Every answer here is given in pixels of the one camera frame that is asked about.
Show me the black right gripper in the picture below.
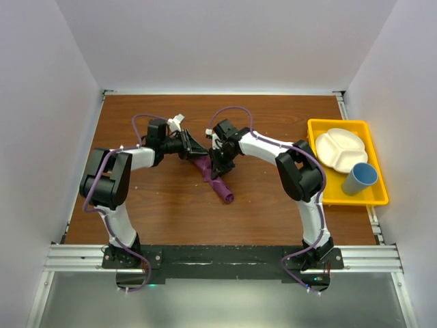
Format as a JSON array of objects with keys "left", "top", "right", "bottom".
[{"left": 208, "top": 146, "right": 237, "bottom": 180}]

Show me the blue plastic cup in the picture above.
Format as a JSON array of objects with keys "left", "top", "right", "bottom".
[{"left": 341, "top": 163, "right": 379, "bottom": 195}]

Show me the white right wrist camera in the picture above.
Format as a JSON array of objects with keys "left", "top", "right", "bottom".
[{"left": 206, "top": 128, "right": 223, "bottom": 150}]

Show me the white divided plate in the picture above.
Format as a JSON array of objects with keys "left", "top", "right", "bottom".
[{"left": 315, "top": 128, "right": 368, "bottom": 174}]

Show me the purple cloth napkin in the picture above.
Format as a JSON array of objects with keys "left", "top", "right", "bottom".
[{"left": 192, "top": 156, "right": 234, "bottom": 204}]

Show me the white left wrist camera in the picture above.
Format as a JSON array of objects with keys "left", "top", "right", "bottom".
[{"left": 167, "top": 113, "right": 185, "bottom": 133}]

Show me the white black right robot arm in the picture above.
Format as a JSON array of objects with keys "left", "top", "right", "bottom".
[{"left": 206, "top": 120, "right": 334, "bottom": 269}]

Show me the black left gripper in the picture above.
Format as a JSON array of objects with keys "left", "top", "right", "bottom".
[{"left": 160, "top": 129, "right": 208, "bottom": 161}]

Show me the yellow plastic tray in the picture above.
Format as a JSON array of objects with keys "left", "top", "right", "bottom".
[{"left": 307, "top": 119, "right": 389, "bottom": 206}]

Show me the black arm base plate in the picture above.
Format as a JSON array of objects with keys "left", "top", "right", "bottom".
[{"left": 101, "top": 245, "right": 344, "bottom": 291}]

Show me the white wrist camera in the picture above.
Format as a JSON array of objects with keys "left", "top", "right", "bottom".
[
  {"left": 167, "top": 113, "right": 185, "bottom": 133},
  {"left": 206, "top": 128, "right": 223, "bottom": 150}
]

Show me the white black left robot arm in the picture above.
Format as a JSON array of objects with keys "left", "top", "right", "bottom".
[{"left": 79, "top": 114, "right": 208, "bottom": 268}]

